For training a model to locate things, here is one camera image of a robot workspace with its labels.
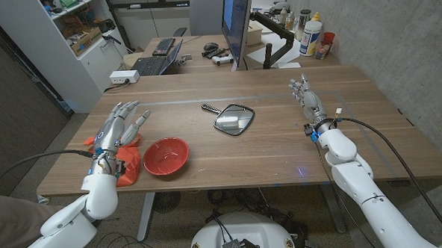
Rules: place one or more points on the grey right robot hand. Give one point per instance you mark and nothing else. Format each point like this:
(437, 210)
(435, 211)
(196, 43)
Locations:
(309, 99)

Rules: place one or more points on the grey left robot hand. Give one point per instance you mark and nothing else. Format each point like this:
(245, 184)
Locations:
(111, 132)

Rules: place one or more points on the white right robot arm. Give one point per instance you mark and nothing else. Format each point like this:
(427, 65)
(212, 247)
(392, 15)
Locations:
(358, 181)

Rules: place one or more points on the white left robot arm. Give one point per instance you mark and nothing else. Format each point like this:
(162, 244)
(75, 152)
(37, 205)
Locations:
(101, 196)

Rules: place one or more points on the orange ribbon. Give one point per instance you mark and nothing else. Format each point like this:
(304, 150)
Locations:
(131, 161)

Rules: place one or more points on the red bowl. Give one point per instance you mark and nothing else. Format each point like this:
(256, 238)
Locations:
(166, 158)

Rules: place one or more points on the black-framed hand mirror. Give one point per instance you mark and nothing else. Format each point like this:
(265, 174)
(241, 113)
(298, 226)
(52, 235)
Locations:
(234, 119)

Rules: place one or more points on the drinking glass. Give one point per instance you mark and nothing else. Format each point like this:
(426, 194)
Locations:
(322, 49)

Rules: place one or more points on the white power strip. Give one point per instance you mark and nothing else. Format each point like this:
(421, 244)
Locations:
(123, 76)

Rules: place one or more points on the white wipes canister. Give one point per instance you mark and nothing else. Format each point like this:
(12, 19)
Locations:
(310, 38)

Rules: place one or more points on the white paper sheets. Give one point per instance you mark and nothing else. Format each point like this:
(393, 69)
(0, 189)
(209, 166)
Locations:
(273, 47)

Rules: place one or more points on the red cup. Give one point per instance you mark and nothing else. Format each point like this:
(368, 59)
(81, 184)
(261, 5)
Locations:
(329, 37)

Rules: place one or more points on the black-lidded jar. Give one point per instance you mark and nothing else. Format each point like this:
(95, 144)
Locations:
(302, 23)

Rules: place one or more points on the dark laptop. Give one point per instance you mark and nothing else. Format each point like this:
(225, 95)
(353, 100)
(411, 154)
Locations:
(153, 63)

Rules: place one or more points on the yellow-capped bottle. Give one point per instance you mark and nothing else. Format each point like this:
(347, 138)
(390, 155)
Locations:
(316, 16)

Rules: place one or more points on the white shelf cabinet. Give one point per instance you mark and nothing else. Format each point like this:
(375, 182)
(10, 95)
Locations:
(54, 71)

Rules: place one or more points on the beige box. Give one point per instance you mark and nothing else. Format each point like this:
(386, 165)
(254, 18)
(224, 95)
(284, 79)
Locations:
(255, 33)

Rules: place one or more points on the black round grille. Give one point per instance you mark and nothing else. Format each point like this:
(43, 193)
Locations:
(167, 202)

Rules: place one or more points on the white table leg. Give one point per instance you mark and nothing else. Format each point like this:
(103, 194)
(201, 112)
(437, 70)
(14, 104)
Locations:
(333, 209)
(146, 217)

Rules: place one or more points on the cardboard box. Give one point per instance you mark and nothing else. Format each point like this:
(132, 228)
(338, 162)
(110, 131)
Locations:
(84, 40)

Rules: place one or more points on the white game controller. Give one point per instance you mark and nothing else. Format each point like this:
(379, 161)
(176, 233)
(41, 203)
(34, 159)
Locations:
(222, 59)

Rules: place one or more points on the black keyboard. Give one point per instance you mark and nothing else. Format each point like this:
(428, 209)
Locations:
(164, 46)

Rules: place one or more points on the black remote control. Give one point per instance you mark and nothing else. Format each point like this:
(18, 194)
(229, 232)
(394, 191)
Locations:
(214, 52)

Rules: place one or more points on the computer monitor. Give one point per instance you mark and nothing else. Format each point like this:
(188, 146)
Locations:
(235, 22)

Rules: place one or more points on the black computer mouse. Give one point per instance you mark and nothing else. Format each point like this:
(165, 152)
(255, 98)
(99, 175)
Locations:
(211, 46)

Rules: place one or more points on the grey office chair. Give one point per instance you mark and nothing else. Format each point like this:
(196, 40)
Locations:
(206, 12)

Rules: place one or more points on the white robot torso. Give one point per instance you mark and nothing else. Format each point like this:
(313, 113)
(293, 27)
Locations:
(244, 231)

